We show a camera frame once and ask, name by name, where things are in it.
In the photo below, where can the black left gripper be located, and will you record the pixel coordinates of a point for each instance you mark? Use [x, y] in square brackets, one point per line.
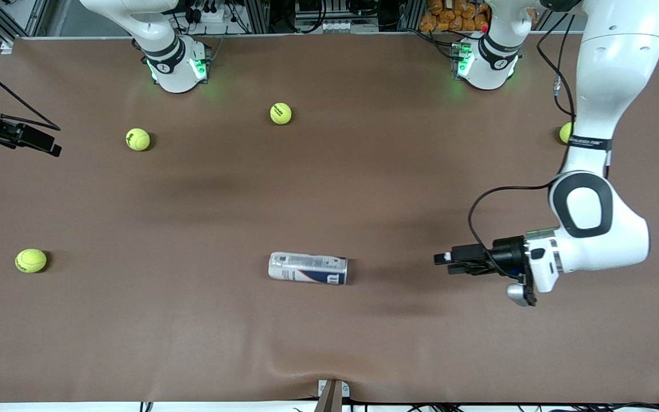
[505, 253]

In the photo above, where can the clear Wilson tennis ball can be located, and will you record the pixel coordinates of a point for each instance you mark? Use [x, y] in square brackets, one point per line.
[306, 268]

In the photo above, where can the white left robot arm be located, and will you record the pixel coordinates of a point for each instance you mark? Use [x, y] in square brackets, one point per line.
[615, 68]

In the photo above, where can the yellow-green tennis ball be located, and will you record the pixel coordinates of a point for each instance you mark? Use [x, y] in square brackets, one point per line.
[138, 139]
[281, 113]
[566, 133]
[31, 261]

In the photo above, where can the brown table mat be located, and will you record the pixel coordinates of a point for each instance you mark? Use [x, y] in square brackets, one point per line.
[306, 189]

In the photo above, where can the white power strip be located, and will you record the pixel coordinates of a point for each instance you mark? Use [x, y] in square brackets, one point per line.
[215, 16]

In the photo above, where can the pile of orange objects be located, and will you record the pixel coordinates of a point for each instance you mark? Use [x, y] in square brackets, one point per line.
[449, 20]

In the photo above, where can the grey electronics rack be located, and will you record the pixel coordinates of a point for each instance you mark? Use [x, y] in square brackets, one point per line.
[335, 17]

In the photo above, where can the aluminium frame profile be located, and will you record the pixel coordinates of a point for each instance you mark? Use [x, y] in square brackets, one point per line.
[6, 46]

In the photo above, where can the metal table edge bracket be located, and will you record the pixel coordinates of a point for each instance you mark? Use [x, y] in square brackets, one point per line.
[332, 397]

